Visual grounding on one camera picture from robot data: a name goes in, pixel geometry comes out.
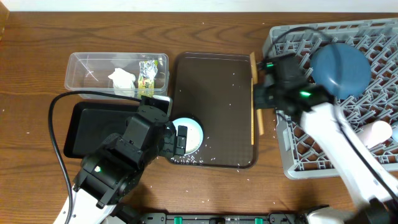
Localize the brown serving tray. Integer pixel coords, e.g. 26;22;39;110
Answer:
170;52;258;169

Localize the wooden chopstick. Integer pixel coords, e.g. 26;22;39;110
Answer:
249;52;264;136
251;78;255;146

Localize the foil and yellow snack wrapper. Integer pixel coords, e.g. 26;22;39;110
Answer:
137;60;159;97

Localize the grey dishwasher rack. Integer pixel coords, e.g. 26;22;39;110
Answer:
262;18;397;180

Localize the clear plastic bin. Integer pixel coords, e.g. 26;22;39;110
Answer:
65;52;169;98

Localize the black plastic tray bin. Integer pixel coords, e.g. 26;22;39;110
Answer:
63;102;138;159

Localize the blue cup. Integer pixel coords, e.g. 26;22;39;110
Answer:
391;121;398;142

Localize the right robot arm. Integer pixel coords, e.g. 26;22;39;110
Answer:
252;54;397;223

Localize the pink cup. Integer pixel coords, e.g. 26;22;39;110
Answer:
357;121;392;149

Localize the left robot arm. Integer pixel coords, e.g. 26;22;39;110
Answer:
55;96;188;223

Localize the light blue rice bowl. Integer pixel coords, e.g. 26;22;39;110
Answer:
172;118;203;156

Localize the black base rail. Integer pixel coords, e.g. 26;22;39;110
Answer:
108;205;358;224

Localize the white tissue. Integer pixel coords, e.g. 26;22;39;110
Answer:
108;68;136;98

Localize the blue plate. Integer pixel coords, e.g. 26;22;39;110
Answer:
310;43;371;100

